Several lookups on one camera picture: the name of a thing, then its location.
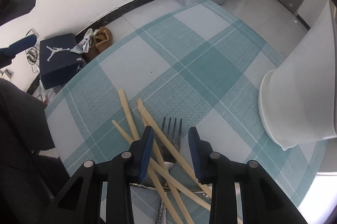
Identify navy Jordan shoe box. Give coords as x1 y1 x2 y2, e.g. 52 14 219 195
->
39 33 85 89

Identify teal plaid placemat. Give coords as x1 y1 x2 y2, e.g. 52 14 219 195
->
44 0 329 224

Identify silver fork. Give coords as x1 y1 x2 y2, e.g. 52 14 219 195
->
155 117 183 224

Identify white utensil holder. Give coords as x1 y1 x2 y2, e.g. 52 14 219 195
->
258 2 336 151

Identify bamboo chopstick by gripper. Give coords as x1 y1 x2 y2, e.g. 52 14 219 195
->
112 120 211 211

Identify bamboo chopstick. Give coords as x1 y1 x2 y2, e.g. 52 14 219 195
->
137 99 212 197
112 120 211 211

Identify brown suede shoes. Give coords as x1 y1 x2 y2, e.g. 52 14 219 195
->
83 27 113 63

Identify bamboo chopstick crossing steep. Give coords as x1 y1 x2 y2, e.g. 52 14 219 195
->
118 89 169 223

